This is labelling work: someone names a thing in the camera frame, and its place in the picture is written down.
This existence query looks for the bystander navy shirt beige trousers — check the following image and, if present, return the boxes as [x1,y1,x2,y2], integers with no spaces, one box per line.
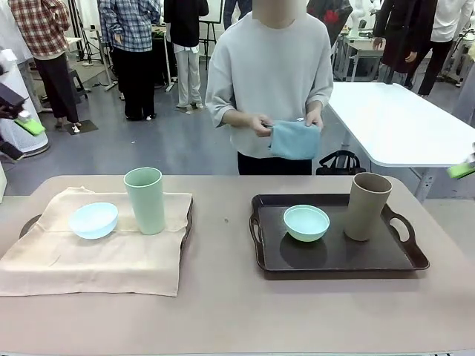
[222,0,253,30]

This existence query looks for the light blue bowl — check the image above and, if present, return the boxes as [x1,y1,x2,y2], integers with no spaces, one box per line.
[68,202,119,240]

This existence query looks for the bystander white shirt black trousers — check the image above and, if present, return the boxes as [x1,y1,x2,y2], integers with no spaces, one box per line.
[419,0,474,98]

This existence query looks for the blue cloth mat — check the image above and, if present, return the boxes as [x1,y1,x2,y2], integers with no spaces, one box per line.
[267,120,322,160]

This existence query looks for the person's right forearm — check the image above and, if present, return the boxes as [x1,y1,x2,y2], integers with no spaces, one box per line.
[222,108,257,129]

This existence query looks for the dark brown handled serving tray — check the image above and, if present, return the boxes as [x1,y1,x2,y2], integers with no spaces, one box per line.
[19,194,194,260]
[249,192,430,281]

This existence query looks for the grey background desk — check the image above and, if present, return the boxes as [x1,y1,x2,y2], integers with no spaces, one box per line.
[343,35,387,82]

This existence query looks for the bystander in black floral garment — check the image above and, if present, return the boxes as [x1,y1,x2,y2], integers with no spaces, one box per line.
[307,0,353,49]

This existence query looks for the person's left hand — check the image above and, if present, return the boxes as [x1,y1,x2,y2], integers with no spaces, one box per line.
[303,108,324,130]

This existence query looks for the tall light green cup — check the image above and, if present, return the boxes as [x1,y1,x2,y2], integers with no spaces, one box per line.
[122,167,166,236]

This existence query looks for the black bag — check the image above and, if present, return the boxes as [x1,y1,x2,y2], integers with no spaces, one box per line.
[315,151,367,176]

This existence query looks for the person's right hand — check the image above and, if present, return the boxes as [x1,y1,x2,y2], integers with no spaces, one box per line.
[250,113,278,138]

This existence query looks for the bystander in dark coat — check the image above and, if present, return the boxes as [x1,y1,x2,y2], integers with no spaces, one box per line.
[373,0,438,90]

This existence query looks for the person in white sweater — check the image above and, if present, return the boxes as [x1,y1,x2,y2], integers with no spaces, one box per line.
[205,0,335,175]

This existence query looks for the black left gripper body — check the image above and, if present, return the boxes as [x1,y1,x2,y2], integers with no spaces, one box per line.
[0,83,30,119]

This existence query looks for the black tripod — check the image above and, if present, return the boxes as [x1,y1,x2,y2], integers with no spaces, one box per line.
[76,25,102,67]

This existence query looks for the bystander black top white trousers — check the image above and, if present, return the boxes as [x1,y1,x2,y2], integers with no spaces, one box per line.
[163,0,210,109]

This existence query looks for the white side table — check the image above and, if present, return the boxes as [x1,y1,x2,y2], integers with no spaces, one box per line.
[328,81,475,203]

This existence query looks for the whiteboard easel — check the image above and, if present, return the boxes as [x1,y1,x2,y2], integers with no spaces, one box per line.
[200,0,223,71]

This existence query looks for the black floor mat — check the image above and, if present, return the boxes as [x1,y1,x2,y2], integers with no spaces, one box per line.
[63,119,99,135]

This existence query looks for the tall brown cup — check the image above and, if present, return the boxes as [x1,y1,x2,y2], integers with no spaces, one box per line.
[343,172,393,242]

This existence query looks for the mint green bowl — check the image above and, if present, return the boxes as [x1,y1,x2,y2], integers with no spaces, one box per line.
[283,204,330,244]

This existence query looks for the beige cloth mat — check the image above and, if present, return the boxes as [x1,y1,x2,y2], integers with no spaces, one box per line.
[0,186,194,297]

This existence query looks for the black step stool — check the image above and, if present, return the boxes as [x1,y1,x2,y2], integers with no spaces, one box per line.
[65,68,91,100]

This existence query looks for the bystander in blue plaid shirt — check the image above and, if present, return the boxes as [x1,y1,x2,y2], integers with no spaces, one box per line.
[98,0,163,122]

